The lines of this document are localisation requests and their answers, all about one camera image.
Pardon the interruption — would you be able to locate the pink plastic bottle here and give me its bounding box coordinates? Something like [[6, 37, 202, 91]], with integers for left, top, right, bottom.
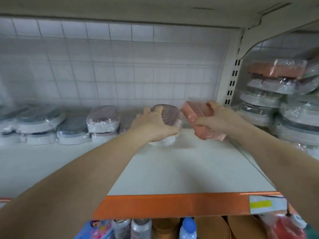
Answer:
[[262, 215, 307, 239]]

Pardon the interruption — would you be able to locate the person's right forearm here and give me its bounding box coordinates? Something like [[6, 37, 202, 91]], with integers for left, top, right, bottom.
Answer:
[[237, 124, 319, 232]]

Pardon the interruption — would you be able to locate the brown can orange lid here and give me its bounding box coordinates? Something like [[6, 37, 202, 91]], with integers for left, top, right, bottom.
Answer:
[[152, 217, 179, 239], [228, 214, 270, 239], [195, 215, 231, 239]]

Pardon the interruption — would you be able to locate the blue product pack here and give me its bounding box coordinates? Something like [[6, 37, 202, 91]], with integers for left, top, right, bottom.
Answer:
[[75, 220, 114, 239]]

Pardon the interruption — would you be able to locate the mauve lid round plastic box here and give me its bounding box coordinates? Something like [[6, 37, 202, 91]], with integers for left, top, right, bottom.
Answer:
[[149, 103, 183, 147], [86, 105, 121, 133]]

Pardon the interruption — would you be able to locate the orange metal store shelving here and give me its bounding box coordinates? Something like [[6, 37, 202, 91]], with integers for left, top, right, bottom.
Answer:
[[0, 0, 319, 239]]

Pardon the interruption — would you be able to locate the person's left forearm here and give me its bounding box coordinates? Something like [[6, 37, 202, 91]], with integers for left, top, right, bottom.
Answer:
[[0, 127, 150, 239]]

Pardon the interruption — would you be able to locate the person's left hand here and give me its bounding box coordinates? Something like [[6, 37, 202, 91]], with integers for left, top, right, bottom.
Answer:
[[131, 106, 181, 145]]

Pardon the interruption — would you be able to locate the yellow shelf price label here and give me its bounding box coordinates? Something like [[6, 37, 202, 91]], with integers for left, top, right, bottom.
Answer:
[[249, 195, 288, 214]]

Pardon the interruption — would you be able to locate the pile of soap dishes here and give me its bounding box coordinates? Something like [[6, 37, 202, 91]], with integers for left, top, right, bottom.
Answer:
[[234, 57, 319, 160]]

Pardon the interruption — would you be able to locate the person's right hand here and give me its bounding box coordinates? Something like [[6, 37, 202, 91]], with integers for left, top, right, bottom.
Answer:
[[194, 100, 250, 142]]

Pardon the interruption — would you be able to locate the salmon textured plastic box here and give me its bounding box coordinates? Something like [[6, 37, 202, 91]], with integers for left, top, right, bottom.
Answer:
[[180, 100, 227, 141]]

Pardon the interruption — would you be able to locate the blue plastic bottle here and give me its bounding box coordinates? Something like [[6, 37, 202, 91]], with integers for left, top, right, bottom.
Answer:
[[179, 217, 198, 239]]

